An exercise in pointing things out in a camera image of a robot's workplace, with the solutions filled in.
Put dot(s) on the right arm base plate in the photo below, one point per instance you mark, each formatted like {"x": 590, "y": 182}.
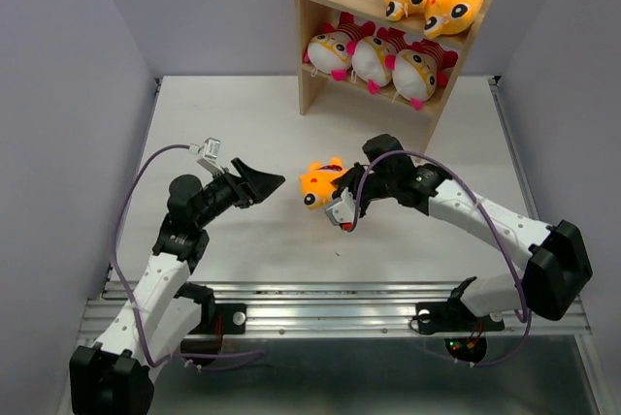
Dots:
{"x": 443, "y": 317}

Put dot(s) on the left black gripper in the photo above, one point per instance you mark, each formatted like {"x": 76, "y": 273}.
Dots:
{"x": 252, "y": 186}

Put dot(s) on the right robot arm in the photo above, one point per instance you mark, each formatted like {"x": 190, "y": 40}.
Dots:
{"x": 547, "y": 264}

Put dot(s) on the white pink plush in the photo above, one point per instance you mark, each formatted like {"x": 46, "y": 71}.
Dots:
{"x": 330, "y": 51}
{"x": 419, "y": 70}
{"x": 368, "y": 57}

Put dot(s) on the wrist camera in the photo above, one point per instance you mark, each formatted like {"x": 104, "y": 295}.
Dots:
{"x": 206, "y": 154}
{"x": 340, "y": 212}

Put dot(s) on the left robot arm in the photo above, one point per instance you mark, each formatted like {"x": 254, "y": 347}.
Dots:
{"x": 117, "y": 373}

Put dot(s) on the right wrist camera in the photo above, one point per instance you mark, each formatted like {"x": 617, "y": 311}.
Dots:
{"x": 340, "y": 212}

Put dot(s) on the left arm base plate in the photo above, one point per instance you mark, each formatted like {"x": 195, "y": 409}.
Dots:
{"x": 222, "y": 319}

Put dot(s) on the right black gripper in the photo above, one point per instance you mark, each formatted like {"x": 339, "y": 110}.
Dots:
{"x": 347, "y": 179}

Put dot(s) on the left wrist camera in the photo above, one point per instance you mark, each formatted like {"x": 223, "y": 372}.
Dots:
{"x": 206, "y": 154}

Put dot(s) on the aluminium mounting rail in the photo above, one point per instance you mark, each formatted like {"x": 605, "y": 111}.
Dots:
{"x": 306, "y": 310}

